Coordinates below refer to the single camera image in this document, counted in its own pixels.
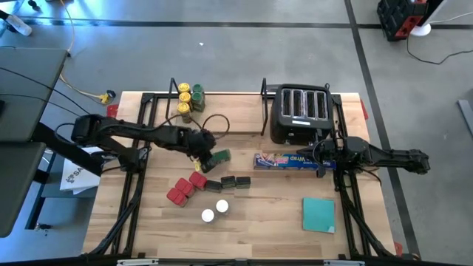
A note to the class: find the blue plastic wrap box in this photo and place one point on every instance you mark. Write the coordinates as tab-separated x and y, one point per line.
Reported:
288	161

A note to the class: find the teal square pad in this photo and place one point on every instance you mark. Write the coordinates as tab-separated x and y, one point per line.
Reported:
318	214

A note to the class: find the black red toolbox stack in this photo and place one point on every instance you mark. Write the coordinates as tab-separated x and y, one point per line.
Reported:
401	18

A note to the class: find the red-lid patterned spice tin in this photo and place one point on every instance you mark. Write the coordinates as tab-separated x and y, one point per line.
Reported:
184	186
198	180
176	197

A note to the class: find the yellow-lid spice jar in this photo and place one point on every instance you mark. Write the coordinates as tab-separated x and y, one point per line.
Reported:
183	87
184	97
183	110

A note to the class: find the green-label glass spice jar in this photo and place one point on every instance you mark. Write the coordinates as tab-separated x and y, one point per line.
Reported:
222	156
197	88
198	99

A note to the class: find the white black floor stand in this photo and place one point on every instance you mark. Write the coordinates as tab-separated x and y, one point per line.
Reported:
421	29

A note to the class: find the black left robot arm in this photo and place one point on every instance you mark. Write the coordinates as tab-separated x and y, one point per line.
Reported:
122	129

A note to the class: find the red corner clamp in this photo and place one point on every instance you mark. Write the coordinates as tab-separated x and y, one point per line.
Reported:
112	110
398	248
364	109

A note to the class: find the wooden shelf black legs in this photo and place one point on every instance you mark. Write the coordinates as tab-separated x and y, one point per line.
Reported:
240	111

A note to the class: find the grey desk top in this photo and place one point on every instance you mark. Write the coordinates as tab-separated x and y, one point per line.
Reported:
16	184
27	92

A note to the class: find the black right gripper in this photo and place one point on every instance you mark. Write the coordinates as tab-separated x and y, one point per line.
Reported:
330	152

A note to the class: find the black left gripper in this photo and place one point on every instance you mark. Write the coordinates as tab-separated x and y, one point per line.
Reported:
201	142

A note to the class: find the white plastic bottle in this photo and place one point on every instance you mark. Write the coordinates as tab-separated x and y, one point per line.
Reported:
16	24

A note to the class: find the grey metal bar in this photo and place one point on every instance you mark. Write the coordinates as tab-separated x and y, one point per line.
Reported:
466	114

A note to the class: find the yellow warning tag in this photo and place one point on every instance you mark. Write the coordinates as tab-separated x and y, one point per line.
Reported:
197	165

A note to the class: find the white paper sheet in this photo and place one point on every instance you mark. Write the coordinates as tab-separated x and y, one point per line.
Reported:
79	177

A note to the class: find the black four-slot toaster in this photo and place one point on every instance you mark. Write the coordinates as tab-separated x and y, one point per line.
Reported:
301	127

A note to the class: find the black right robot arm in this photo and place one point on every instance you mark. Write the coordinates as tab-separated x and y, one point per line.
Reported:
388	157

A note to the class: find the black aluminium table frame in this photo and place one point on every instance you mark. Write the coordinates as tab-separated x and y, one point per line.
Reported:
147	99

